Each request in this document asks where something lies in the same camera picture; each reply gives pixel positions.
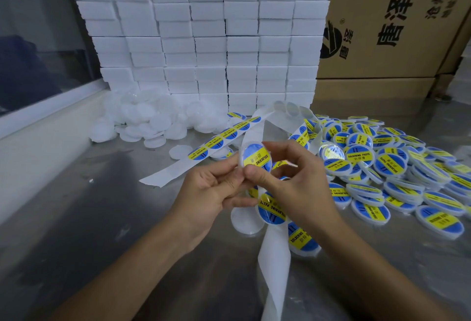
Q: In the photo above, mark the person's left hand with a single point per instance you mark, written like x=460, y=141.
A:
x=198, y=199

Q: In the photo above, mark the person's right hand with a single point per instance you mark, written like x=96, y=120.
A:
x=309, y=192

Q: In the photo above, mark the person's left thumb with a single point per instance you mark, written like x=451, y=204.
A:
x=224, y=167

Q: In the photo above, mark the person's right thumb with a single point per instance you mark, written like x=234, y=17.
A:
x=263, y=181

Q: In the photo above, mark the round tin with blue label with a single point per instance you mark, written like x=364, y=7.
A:
x=254, y=150

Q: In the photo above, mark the person's left forearm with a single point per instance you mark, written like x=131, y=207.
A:
x=128, y=273

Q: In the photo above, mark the person's right forearm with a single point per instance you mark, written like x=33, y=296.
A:
x=368, y=276

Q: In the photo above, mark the row of blue yellow stickers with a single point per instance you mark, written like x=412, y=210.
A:
x=220, y=138

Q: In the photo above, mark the plain white round tin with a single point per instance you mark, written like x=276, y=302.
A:
x=243, y=221

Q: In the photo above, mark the pile of white lids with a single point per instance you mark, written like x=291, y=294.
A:
x=147, y=118

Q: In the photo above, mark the white sticker backing strip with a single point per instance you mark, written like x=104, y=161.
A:
x=273, y=276

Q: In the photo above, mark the pile of blue labelled tins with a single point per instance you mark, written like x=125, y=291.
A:
x=386, y=164

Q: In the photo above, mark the stack of white boxes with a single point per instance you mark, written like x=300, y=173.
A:
x=206, y=37

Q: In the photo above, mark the flat plain cardboard box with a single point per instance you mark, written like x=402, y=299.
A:
x=371, y=96

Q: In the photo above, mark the large printed cardboard box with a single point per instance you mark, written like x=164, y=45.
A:
x=390, y=19

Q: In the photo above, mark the brown cardboard box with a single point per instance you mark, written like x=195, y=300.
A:
x=456, y=55

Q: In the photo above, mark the window with white frame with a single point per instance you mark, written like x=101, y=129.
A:
x=36, y=44

